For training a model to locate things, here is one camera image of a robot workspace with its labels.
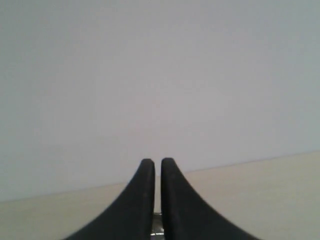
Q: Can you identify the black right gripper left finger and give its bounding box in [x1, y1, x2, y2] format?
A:
[66, 159, 155, 240]

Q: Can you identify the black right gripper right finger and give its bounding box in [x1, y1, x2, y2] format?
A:
[160, 158, 257, 240]

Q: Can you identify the ribbed stainless steel bowl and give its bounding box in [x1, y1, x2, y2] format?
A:
[150, 212, 165, 240]

